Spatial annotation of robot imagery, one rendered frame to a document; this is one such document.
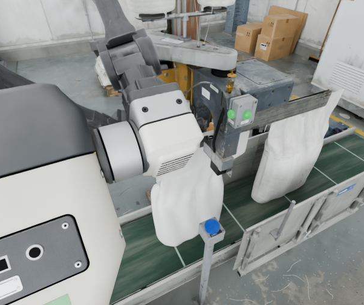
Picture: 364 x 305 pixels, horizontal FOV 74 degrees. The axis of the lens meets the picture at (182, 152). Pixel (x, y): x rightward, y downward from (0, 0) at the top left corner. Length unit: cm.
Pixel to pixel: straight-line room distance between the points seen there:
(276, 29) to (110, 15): 476
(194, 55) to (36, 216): 74
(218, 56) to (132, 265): 113
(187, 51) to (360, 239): 195
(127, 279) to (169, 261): 24
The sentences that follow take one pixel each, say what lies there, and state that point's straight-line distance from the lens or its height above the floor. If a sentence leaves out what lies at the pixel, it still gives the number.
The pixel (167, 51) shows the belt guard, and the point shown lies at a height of 140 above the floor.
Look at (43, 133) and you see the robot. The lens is 33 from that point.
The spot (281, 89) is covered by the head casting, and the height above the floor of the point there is 131.
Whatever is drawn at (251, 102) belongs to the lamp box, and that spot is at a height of 132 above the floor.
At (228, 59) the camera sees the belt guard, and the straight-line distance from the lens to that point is 89.
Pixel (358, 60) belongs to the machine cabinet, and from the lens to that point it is 373.
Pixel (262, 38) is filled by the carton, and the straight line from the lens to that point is 533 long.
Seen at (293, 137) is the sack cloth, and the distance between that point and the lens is 147.
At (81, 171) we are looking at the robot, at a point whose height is 148.
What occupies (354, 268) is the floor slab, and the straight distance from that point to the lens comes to 220.
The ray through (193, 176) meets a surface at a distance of 116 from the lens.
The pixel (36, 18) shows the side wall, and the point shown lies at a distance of 582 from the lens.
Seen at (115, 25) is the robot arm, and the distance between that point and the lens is 56.
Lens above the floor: 169
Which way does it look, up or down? 40 degrees down
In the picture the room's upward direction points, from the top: straight up
